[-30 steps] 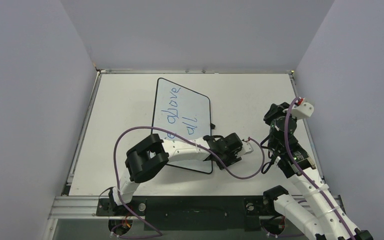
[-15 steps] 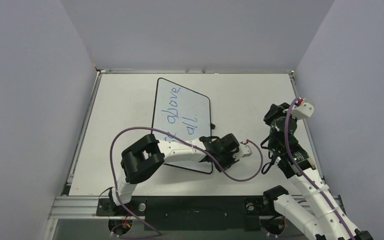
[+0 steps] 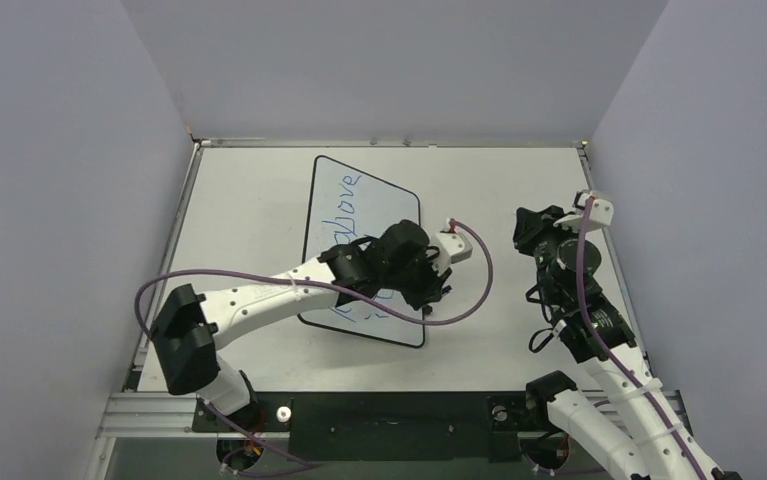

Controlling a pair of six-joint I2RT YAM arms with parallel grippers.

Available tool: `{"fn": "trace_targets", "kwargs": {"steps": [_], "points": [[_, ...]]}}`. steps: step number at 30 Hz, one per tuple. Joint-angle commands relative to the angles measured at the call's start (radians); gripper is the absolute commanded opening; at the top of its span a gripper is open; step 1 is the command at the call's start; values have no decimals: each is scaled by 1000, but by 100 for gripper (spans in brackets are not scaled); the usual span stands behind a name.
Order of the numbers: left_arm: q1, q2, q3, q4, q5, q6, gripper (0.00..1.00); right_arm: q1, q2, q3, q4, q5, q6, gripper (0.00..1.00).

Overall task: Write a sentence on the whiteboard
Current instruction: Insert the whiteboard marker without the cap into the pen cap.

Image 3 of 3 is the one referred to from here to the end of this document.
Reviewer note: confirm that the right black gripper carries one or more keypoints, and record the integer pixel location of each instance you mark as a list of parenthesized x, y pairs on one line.
[(541, 225)]

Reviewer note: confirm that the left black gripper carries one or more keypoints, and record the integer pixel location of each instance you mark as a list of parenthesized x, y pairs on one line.
[(431, 291)]

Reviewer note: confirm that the black framed whiteboard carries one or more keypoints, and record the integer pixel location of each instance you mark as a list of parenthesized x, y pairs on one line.
[(346, 204)]

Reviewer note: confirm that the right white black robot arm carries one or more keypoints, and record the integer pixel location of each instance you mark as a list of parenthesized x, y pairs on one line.
[(649, 440)]

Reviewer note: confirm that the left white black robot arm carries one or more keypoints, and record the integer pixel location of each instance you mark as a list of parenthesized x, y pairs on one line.
[(190, 327)]

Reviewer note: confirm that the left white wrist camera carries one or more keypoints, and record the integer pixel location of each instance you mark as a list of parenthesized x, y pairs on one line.
[(452, 247)]

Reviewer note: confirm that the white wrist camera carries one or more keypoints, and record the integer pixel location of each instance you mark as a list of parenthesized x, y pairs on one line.
[(452, 247), (591, 211)]

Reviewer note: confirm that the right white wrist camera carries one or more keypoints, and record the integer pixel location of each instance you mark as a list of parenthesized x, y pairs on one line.
[(591, 211)]

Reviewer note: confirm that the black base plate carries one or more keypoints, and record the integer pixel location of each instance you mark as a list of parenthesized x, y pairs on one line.
[(323, 427)]

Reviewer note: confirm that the aluminium front rail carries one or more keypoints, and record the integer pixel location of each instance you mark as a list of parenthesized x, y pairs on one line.
[(160, 415)]

